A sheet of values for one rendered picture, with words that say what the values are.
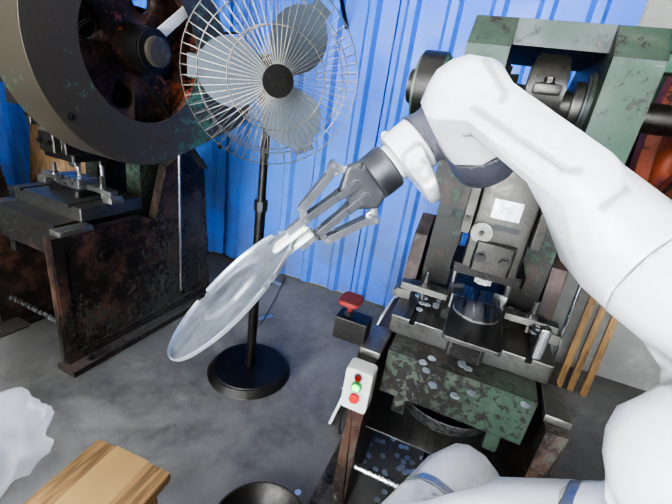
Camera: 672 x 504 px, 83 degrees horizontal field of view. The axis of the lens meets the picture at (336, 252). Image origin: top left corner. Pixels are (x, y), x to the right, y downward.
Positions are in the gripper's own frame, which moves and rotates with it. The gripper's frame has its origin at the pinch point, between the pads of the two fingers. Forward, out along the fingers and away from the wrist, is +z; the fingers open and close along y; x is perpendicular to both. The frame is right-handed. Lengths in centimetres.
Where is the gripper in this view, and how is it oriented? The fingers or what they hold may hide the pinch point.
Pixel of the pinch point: (293, 240)
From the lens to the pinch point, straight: 64.5
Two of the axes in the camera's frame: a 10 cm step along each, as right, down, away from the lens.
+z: -7.9, 5.9, 1.6
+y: -6.0, -7.1, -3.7
